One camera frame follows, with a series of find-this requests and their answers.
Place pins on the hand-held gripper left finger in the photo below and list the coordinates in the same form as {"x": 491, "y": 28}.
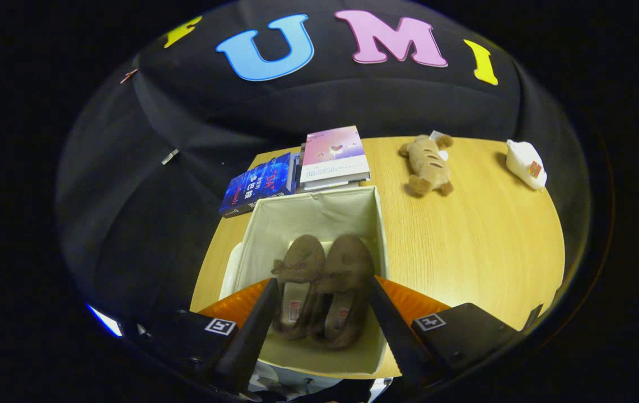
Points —
{"x": 249, "y": 341}

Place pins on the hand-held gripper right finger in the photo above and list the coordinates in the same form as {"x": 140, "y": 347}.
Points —
{"x": 395, "y": 336}

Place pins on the brown suede moccasin shoe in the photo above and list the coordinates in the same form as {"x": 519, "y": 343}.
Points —
{"x": 350, "y": 263}
{"x": 302, "y": 260}

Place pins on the green fabric storage box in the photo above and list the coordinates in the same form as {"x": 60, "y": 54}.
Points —
{"x": 319, "y": 215}

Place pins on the blue cover book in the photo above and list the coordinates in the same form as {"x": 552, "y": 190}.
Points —
{"x": 257, "y": 182}

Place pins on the white-edged book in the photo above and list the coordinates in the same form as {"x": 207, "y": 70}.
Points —
{"x": 330, "y": 184}

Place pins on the tan bread plush toy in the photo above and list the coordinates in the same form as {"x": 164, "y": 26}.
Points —
{"x": 425, "y": 162}

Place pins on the pink cover book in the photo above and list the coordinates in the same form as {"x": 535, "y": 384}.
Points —
{"x": 333, "y": 148}

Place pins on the silver clip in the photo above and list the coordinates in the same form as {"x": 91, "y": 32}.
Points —
{"x": 169, "y": 157}

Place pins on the white plush toy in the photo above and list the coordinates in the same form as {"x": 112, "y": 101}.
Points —
{"x": 521, "y": 159}

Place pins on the black backdrop cloth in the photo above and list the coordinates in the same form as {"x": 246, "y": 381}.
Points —
{"x": 185, "y": 112}

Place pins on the red clip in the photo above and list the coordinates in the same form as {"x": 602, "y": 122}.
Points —
{"x": 129, "y": 75}

